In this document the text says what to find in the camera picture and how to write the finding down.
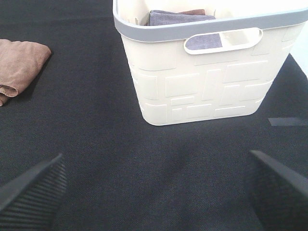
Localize purple folded towel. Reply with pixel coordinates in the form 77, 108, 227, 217
145, 10, 222, 51

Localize grey tape strip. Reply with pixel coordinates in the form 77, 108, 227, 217
268, 117, 308, 127

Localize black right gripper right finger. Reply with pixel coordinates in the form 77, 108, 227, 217
245, 150, 308, 231

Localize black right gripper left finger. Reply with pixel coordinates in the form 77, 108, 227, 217
0, 154, 67, 231

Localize black table cloth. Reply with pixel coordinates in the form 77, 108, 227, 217
0, 9, 308, 231

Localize cream basket with grey rim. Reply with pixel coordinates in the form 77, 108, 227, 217
113, 0, 308, 126

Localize dark brown towel in basket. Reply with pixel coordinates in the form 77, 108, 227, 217
180, 9, 205, 15

